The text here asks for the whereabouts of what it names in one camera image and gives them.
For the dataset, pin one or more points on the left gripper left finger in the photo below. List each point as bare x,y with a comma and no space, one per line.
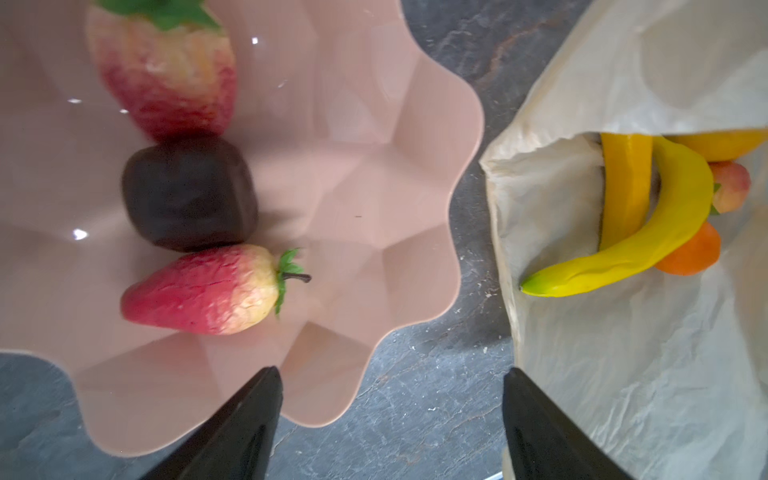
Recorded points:
236,442

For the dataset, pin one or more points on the red strawberry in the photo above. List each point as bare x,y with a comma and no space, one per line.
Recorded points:
169,64
732,183

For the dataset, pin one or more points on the yellow pear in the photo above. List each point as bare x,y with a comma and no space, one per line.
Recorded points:
721,146

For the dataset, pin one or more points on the long yellow banana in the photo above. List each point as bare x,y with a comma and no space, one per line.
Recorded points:
628,173

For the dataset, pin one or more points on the banana print plastic bag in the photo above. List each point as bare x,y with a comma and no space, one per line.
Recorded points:
667,374

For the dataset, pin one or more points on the dark plum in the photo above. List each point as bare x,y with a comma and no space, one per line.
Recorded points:
190,194

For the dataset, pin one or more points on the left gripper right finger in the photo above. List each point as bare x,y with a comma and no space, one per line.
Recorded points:
543,442

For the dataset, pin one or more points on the red strawberry top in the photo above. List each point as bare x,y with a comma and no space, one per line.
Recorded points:
169,64

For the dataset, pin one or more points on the orange fruit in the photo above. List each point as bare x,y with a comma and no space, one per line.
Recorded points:
695,256

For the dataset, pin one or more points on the red apple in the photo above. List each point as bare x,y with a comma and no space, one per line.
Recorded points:
219,291

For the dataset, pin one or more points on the pink fruit plate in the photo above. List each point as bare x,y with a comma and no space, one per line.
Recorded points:
355,139

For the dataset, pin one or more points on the small yellow green banana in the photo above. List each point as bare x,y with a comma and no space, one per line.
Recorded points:
685,197

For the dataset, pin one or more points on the red strawberry bottom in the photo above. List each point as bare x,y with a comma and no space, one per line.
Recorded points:
732,183

